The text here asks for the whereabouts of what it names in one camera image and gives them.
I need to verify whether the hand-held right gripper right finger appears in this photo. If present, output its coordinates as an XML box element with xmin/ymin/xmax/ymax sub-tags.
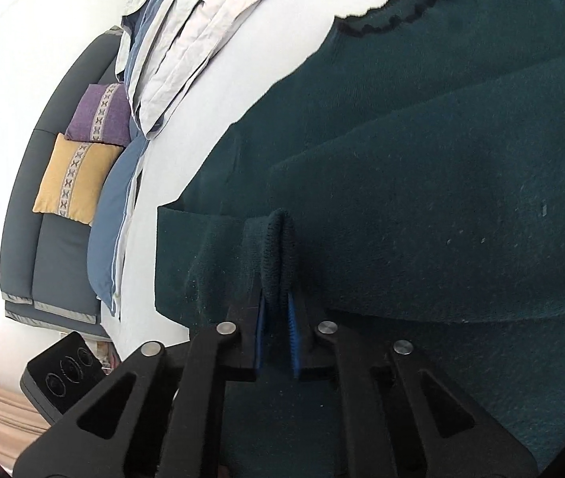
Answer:
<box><xmin>287</xmin><ymin>293</ymin><xmax>542</xmax><ymax>478</ymax></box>

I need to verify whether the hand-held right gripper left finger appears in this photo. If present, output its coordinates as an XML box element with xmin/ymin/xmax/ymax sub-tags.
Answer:
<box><xmin>14</xmin><ymin>293</ymin><xmax>269</xmax><ymax>478</ymax></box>

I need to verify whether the dark green sweater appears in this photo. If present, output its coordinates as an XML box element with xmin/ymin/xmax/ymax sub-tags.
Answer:
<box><xmin>154</xmin><ymin>0</ymin><xmax>565</xmax><ymax>478</ymax></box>

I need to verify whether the pile of folded clothes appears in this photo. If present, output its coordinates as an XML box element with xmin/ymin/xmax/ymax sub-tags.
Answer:
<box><xmin>86</xmin><ymin>0</ymin><xmax>283</xmax><ymax>322</ymax></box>

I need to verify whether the black device with round dials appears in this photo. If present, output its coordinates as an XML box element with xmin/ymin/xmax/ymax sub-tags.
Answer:
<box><xmin>20</xmin><ymin>332</ymin><xmax>105</xmax><ymax>421</ymax></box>

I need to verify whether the grey sofa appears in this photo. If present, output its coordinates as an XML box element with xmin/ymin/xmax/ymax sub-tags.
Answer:
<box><xmin>0</xmin><ymin>27</ymin><xmax>125</xmax><ymax>342</ymax></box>

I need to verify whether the yellow patterned cushion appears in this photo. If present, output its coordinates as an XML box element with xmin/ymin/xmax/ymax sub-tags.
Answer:
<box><xmin>32</xmin><ymin>133</ymin><xmax>124</xmax><ymax>226</ymax></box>

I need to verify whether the purple patterned cushion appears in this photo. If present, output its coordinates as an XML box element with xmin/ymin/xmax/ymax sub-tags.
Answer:
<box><xmin>65</xmin><ymin>83</ymin><xmax>130</xmax><ymax>147</ymax></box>

